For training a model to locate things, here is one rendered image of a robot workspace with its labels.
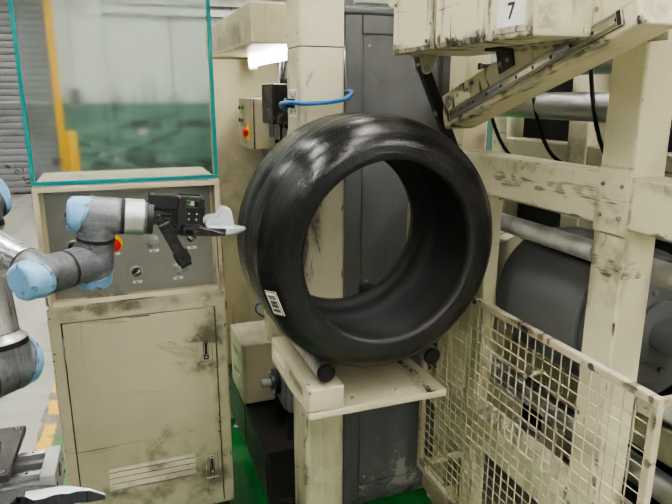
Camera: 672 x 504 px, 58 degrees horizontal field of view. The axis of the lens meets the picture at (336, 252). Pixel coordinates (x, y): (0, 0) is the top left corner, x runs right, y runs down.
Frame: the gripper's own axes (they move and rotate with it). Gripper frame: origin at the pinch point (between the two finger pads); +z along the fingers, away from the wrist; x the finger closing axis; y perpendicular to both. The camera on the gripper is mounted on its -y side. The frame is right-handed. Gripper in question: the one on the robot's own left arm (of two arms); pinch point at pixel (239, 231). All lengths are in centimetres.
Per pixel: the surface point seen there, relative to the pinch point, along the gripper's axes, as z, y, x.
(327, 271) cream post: 33.0, -16.3, 28.4
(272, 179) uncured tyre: 5.1, 12.7, -5.4
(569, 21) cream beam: 52, 49, -34
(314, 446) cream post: 35, -73, 29
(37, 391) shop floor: -58, -131, 201
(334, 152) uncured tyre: 16.0, 20.0, -11.9
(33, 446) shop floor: -54, -131, 144
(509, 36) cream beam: 44, 46, -26
